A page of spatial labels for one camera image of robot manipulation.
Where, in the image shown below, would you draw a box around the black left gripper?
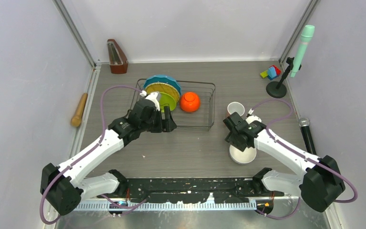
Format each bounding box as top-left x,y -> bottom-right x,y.
140,106 -> 176,133

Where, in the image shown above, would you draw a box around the white bowl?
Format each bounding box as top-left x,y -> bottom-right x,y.
229,145 -> 257,165

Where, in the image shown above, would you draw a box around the lime green plate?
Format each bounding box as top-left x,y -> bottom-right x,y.
159,92 -> 177,112

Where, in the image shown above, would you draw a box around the pink mug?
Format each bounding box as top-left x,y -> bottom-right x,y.
226,102 -> 245,117

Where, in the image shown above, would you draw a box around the orange bowl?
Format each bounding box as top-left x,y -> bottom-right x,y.
180,92 -> 201,112

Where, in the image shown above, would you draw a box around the black wire dish rack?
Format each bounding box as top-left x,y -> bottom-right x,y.
129,79 -> 216,131

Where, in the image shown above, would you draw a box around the yellow woven pattern plate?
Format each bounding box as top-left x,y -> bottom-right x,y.
145,83 -> 180,102

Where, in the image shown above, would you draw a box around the blue polka dot plate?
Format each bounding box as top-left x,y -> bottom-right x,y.
143,74 -> 182,95

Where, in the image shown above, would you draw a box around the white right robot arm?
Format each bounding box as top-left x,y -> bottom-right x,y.
223,113 -> 346,212

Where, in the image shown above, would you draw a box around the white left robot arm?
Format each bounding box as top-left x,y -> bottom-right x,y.
41,98 -> 177,216

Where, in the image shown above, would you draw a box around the black microphone stand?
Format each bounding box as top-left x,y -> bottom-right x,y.
266,57 -> 294,98

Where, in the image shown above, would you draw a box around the black handheld microphone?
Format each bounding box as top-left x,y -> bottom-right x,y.
298,118 -> 316,155

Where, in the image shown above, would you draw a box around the colourful toy blocks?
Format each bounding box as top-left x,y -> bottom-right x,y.
260,65 -> 282,81

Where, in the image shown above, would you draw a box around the brown metronome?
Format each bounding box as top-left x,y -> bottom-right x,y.
107,39 -> 128,74

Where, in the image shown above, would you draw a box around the wooden rolling pin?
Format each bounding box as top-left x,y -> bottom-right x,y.
71,93 -> 88,127

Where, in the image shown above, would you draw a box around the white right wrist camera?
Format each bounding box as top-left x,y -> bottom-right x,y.
245,108 -> 262,124

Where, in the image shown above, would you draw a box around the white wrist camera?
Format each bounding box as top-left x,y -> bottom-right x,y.
140,90 -> 161,111
245,108 -> 262,124

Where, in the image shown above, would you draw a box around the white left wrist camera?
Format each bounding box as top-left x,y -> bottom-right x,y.
140,90 -> 161,111

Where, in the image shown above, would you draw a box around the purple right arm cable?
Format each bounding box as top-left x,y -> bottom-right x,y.
247,98 -> 359,220

